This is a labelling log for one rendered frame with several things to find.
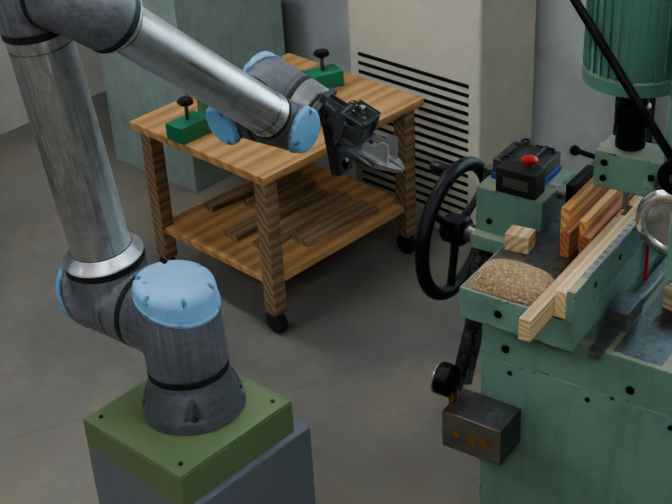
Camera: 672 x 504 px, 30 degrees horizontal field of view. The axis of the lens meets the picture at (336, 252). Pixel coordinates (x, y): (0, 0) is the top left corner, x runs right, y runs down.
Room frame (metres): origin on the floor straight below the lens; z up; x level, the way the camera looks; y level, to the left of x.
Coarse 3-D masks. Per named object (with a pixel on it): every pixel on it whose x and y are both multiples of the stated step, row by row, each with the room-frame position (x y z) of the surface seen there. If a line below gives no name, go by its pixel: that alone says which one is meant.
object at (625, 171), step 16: (608, 144) 1.93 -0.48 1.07; (608, 160) 1.90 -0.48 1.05; (624, 160) 1.89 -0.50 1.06; (640, 160) 1.87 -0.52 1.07; (656, 160) 1.86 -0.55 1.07; (608, 176) 1.90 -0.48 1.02; (624, 176) 1.88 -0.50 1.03; (640, 176) 1.87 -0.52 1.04; (656, 176) 1.85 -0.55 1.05; (624, 192) 1.91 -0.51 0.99; (640, 192) 1.87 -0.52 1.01
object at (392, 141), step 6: (372, 138) 2.23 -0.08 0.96; (378, 138) 2.22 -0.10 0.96; (390, 138) 2.21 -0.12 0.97; (396, 138) 2.20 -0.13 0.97; (372, 144) 2.23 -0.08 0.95; (390, 144) 2.21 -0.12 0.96; (396, 144) 2.20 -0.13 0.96; (390, 150) 2.20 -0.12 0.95; (396, 150) 2.20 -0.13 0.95; (390, 156) 2.20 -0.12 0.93; (396, 156) 2.20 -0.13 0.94; (390, 162) 2.19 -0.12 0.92; (396, 162) 2.19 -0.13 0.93; (402, 168) 2.17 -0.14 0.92
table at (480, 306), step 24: (480, 240) 1.98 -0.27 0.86; (504, 240) 1.96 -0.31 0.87; (552, 240) 1.90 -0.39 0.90; (552, 264) 1.82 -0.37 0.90; (624, 264) 1.81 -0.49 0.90; (624, 288) 1.82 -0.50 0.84; (480, 312) 1.75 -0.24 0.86; (504, 312) 1.72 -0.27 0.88; (600, 312) 1.74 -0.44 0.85; (552, 336) 1.67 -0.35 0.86; (576, 336) 1.66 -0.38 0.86
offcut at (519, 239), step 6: (510, 228) 1.90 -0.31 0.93; (516, 228) 1.90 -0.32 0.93; (522, 228) 1.90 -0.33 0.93; (528, 228) 1.89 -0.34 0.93; (510, 234) 1.88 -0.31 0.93; (516, 234) 1.88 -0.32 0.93; (522, 234) 1.88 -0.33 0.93; (528, 234) 1.87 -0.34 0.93; (534, 234) 1.88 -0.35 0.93; (510, 240) 1.88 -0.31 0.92; (516, 240) 1.87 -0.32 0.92; (522, 240) 1.87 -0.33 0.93; (528, 240) 1.86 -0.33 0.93; (534, 240) 1.89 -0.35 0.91; (510, 246) 1.88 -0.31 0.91; (516, 246) 1.87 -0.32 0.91; (522, 246) 1.87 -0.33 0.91; (528, 246) 1.86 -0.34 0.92; (522, 252) 1.86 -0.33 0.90; (528, 252) 1.86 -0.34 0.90
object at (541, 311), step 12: (612, 228) 1.87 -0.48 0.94; (600, 240) 1.83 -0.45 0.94; (588, 252) 1.79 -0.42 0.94; (576, 264) 1.76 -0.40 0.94; (564, 276) 1.72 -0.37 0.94; (552, 288) 1.69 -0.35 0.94; (540, 300) 1.66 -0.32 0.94; (552, 300) 1.66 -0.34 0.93; (528, 312) 1.62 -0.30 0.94; (540, 312) 1.63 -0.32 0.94; (552, 312) 1.66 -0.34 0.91; (528, 324) 1.60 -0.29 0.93; (540, 324) 1.63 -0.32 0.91; (528, 336) 1.60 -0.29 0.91
